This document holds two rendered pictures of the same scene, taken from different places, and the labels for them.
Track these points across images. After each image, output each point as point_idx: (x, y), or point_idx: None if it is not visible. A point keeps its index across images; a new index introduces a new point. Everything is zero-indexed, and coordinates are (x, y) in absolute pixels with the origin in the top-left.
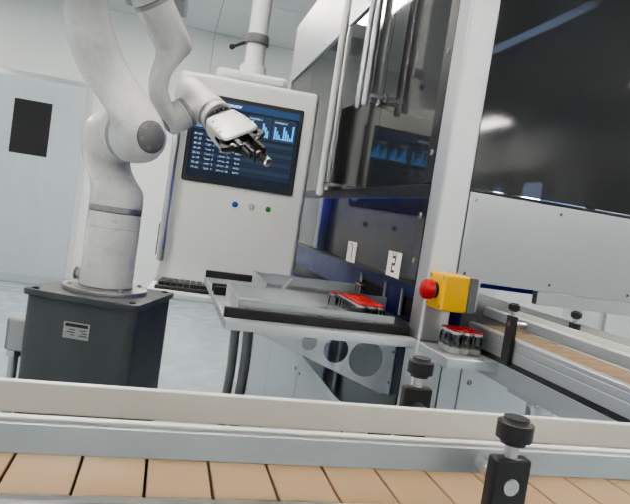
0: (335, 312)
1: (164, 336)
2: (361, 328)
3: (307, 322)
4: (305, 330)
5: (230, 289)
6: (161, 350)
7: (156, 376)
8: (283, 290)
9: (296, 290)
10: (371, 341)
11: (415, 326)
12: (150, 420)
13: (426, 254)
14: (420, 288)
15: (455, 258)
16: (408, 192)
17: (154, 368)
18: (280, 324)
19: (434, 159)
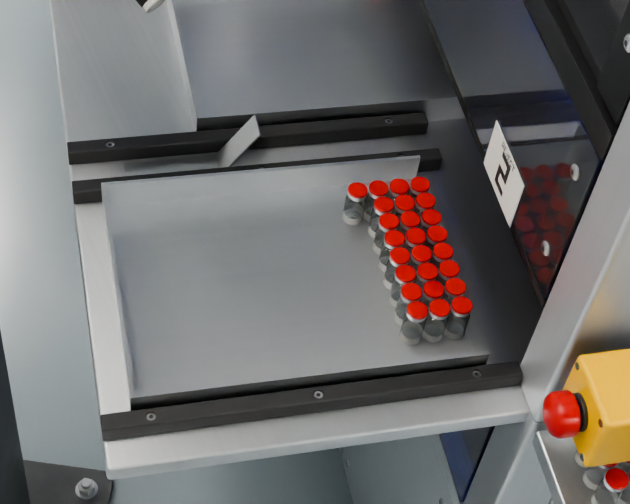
0: (352, 373)
1: None
2: (411, 397)
3: (289, 413)
4: (285, 447)
5: (110, 254)
6: None
7: None
8: (237, 176)
9: (268, 171)
10: (431, 432)
11: (532, 390)
12: None
13: (575, 290)
14: (545, 412)
15: None
16: (556, 51)
17: None
18: (229, 441)
19: None
